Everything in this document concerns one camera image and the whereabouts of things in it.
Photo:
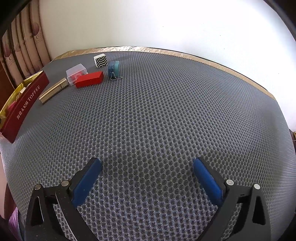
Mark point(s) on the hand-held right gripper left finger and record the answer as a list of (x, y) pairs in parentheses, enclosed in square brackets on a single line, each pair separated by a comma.
[(84, 183)]

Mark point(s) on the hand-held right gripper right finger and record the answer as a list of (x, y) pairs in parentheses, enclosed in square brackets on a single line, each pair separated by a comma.
[(208, 183)]

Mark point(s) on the gold bar case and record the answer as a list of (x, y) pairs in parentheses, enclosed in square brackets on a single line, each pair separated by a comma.
[(53, 90)]

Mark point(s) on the red tin box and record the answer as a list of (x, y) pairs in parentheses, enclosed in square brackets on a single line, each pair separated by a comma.
[(25, 104)]

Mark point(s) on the clear plastic box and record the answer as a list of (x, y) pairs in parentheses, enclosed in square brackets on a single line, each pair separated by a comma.
[(77, 69)]

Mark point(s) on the black white zigzag cube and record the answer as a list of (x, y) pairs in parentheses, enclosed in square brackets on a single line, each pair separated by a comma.
[(101, 60)]

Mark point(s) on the purple cloth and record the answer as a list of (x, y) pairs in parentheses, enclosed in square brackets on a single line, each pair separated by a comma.
[(16, 222)]

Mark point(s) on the dark wooden side table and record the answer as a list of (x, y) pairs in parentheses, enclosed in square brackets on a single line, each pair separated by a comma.
[(294, 136)]

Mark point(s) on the beige patterned curtain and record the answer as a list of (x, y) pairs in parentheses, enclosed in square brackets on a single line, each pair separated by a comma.
[(25, 41)]

